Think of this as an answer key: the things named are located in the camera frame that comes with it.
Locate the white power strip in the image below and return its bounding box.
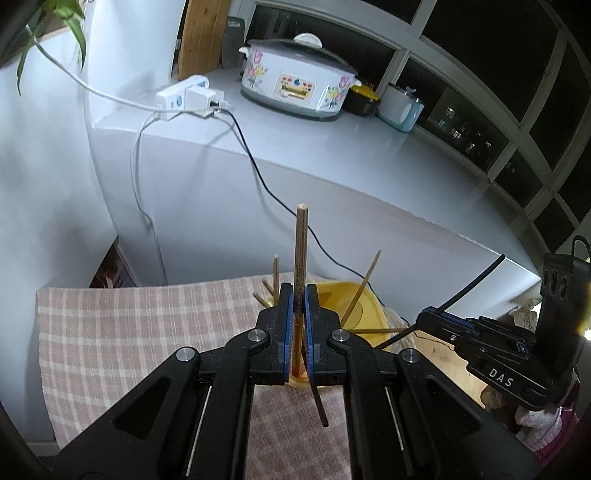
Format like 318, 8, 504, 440
156, 74, 209, 121

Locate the potted spider plant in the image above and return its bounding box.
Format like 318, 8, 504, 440
0, 0, 88, 95

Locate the white floral electric cooker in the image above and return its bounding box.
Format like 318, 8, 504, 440
239, 32, 362, 118

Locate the thin white cable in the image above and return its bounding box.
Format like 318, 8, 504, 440
130, 111, 168, 287

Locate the bunch of wooden chopsticks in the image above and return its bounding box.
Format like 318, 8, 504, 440
253, 250, 408, 335

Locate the pink checked tablecloth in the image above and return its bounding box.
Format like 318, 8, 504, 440
36, 274, 356, 480

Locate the black cable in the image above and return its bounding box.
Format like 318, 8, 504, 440
217, 104, 455, 352

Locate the pink and white cloth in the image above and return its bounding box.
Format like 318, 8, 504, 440
512, 392, 580, 464

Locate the yellow plastic container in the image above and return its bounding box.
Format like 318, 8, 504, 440
277, 276, 389, 384

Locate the white charger plug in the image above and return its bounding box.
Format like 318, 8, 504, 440
185, 87, 228, 114

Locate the white power cord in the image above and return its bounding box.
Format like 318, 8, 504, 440
23, 23, 162, 112

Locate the wooden board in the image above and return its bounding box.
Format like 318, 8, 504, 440
178, 0, 232, 81

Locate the white window frame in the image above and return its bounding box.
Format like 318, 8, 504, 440
240, 0, 591, 259

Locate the light bamboo chopstick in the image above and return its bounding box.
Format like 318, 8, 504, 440
290, 203, 309, 377

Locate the wooden stool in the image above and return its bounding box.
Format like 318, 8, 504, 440
397, 330, 497, 411

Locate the beige striped cloth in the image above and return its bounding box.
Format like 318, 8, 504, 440
381, 305, 411, 344

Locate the black pot with yellow lid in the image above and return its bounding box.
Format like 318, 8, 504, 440
344, 83, 380, 117

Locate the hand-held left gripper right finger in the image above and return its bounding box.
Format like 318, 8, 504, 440
305, 284, 541, 480

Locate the grey plastic board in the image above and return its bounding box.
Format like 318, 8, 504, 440
222, 16, 245, 70

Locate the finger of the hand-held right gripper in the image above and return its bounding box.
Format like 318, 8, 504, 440
417, 311, 527, 365
427, 308, 539, 355

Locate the white and blue appliance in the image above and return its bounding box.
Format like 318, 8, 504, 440
379, 83, 426, 134

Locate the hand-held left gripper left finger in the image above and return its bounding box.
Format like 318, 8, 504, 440
54, 282, 296, 480

